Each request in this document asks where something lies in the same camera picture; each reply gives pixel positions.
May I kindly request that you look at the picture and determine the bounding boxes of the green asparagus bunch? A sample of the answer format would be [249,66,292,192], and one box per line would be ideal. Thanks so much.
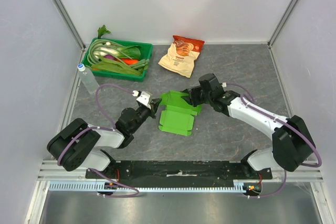
[130,59,149,70]

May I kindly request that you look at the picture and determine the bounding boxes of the red and cream snack bag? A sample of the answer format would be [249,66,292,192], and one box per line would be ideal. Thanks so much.
[158,35,205,78]

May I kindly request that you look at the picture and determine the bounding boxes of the green long beans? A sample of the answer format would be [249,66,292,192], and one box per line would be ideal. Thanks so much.
[87,39,110,65]

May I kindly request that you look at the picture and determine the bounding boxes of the purple onion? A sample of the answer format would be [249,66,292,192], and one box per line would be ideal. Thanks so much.
[104,55,115,60]

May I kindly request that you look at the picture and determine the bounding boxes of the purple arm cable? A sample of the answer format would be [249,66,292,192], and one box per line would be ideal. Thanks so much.
[222,82,323,200]
[57,83,140,198]

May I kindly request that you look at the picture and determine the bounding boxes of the celery leaf sprig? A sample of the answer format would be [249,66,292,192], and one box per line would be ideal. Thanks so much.
[97,25,111,39]

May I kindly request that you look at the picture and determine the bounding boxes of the bok choy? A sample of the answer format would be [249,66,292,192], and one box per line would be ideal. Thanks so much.
[93,46,141,60]

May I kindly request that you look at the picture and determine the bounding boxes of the green leafy vegetable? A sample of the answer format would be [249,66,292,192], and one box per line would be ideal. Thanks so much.
[91,61,142,76]

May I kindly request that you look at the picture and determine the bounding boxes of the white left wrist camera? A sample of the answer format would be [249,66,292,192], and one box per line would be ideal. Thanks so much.
[132,90,152,108]

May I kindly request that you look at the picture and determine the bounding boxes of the orange carrot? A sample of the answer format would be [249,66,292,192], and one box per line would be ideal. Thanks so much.
[121,58,139,65]

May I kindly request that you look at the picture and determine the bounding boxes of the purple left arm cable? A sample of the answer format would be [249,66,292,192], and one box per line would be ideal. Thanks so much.
[57,83,140,198]

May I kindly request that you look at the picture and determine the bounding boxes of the green plastic crate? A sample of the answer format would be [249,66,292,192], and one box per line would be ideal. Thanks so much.
[82,38,153,82]

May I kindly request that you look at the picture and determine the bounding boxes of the clear plastic water bottle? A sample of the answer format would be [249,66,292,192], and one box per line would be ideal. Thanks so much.
[77,63,99,94]

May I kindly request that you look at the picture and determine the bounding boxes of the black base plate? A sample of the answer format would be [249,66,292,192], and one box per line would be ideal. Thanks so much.
[102,161,272,187]

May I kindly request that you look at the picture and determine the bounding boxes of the green paper box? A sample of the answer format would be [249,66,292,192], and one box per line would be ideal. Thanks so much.
[159,90,202,136]

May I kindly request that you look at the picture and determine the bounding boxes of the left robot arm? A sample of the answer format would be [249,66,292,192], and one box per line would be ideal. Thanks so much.
[47,98,162,172]

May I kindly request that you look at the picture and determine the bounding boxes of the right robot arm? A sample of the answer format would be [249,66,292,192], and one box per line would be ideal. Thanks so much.
[182,73,321,172]

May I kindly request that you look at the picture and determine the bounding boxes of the light blue cable duct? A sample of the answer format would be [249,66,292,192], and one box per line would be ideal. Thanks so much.
[48,179,251,193]

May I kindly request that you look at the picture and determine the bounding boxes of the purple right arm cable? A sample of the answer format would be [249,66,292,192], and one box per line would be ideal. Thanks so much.
[222,82,323,200]

